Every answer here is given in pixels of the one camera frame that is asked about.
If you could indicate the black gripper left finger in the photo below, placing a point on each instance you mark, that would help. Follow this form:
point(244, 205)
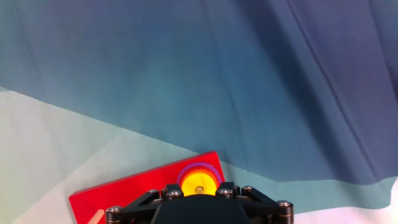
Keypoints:
point(133, 211)

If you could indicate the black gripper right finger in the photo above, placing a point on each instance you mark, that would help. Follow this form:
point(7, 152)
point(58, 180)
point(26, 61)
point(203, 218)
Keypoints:
point(267, 211)

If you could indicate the red Hanoi base with pegs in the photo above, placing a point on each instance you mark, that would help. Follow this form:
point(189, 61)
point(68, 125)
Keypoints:
point(140, 186)

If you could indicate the blue green white cloth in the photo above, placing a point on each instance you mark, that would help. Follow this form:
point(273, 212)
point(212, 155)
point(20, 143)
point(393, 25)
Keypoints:
point(155, 77)

